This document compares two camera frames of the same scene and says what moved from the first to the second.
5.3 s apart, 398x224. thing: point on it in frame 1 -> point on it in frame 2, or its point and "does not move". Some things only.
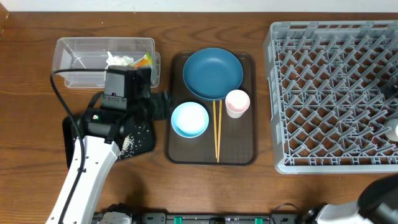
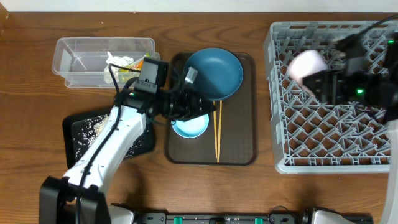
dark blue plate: (211, 73) does not move
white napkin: (116, 60) does not move
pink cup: (237, 101) -> (305, 63)
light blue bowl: (189, 119) does not move
